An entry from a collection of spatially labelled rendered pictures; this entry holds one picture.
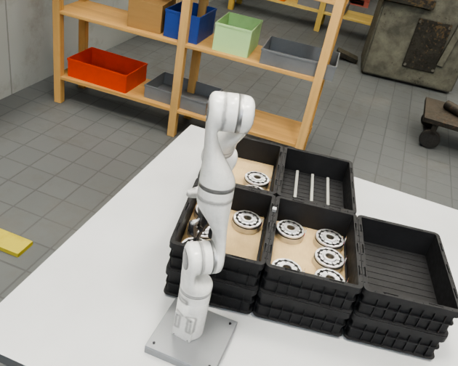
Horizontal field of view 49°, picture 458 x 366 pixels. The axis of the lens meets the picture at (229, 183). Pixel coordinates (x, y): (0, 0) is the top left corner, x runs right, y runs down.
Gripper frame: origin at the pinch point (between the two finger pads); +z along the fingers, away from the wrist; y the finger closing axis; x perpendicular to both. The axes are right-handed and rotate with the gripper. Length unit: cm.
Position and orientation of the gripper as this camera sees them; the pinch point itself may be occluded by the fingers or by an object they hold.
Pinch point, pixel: (203, 237)
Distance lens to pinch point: 166.1
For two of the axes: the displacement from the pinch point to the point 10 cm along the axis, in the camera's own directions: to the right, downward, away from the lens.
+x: -6.5, -5.1, 5.6
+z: -1.7, 8.2, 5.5
